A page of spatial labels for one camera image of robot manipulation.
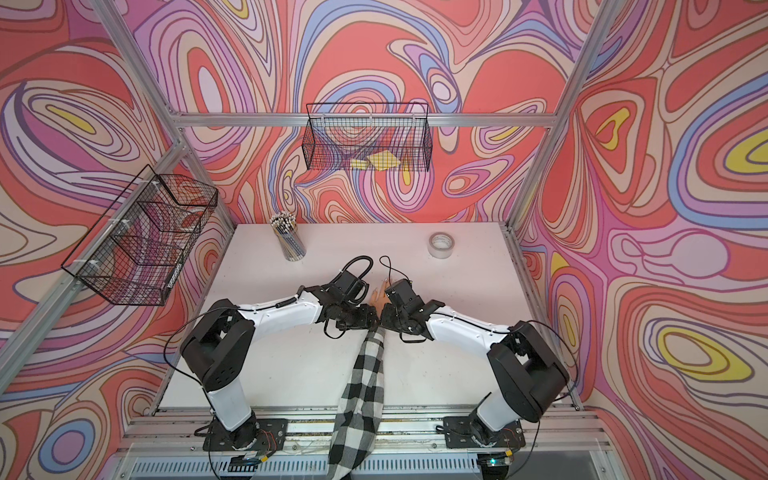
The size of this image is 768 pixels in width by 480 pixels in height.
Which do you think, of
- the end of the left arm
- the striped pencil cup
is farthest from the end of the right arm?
the striped pencil cup

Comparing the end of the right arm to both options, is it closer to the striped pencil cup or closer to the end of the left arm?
the end of the left arm

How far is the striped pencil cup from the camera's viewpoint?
0.98 m
